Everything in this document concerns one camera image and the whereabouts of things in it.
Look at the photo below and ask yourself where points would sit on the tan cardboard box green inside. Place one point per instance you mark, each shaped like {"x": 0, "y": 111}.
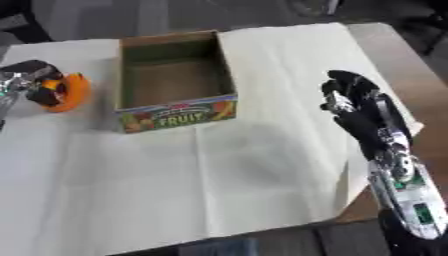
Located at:
{"x": 175, "y": 83}

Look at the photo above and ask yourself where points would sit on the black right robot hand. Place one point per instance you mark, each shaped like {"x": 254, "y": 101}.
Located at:
{"x": 363, "y": 116}

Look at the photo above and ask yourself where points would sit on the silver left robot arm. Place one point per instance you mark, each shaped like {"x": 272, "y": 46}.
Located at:
{"x": 10, "y": 88}

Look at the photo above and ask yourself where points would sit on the black chair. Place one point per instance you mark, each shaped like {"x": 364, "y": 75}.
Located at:
{"x": 20, "y": 21}

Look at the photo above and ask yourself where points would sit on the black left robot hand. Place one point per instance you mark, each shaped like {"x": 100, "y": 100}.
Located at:
{"x": 39, "y": 85}

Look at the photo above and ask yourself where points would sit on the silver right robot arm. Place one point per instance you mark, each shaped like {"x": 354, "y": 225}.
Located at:
{"x": 408, "y": 196}

